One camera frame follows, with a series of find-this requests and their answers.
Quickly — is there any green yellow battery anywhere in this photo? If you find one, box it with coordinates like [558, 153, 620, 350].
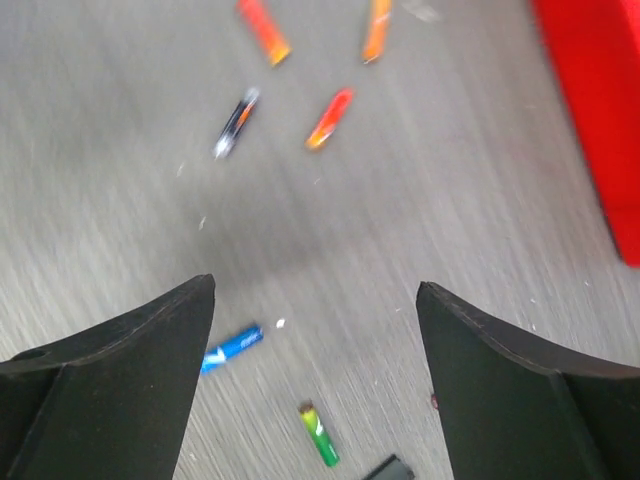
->
[298, 401, 340, 468]

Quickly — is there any orange battery near edge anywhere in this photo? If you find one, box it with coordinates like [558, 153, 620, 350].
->
[305, 88, 354, 150]

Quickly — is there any black remote battery cover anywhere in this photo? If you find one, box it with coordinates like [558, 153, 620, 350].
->
[363, 454, 415, 480]

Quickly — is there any blue battery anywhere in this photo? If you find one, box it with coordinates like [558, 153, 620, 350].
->
[200, 325, 264, 375]

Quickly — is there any red plastic tray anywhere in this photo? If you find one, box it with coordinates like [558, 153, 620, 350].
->
[533, 1, 639, 267]

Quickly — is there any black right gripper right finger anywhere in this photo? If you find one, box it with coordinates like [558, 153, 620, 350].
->
[416, 282, 639, 479]

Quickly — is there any black white battery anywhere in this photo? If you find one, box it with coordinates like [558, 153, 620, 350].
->
[213, 87, 260, 159]

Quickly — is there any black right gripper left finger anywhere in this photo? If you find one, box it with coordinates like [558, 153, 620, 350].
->
[1, 274, 215, 479]

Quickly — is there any red orange battery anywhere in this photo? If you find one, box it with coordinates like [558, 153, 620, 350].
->
[236, 0, 291, 67]

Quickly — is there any orange battery left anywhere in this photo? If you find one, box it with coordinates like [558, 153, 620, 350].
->
[361, 0, 393, 64]

